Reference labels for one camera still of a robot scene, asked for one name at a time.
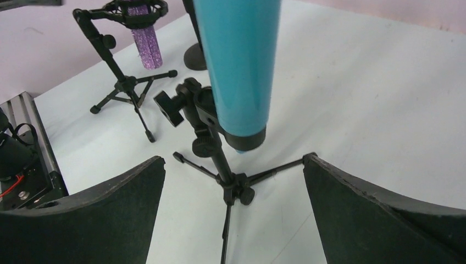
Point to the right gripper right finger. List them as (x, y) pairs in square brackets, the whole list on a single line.
[(360, 222)]

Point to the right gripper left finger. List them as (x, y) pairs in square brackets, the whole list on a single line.
[(111, 222)]

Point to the tripod stand with shock mount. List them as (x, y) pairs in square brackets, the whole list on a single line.
[(128, 89)]

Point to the tripod stand with clip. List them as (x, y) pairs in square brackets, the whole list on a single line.
[(195, 103)]

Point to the black round base mic stand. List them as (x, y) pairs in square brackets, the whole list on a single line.
[(194, 56)]

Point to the purple glitter microphone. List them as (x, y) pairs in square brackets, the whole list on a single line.
[(144, 34)]

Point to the blue toy microphone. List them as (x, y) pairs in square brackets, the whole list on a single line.
[(239, 41)]

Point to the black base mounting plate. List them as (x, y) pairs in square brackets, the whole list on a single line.
[(26, 181)]

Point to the aluminium frame rail front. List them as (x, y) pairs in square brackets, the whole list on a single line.
[(22, 109)]

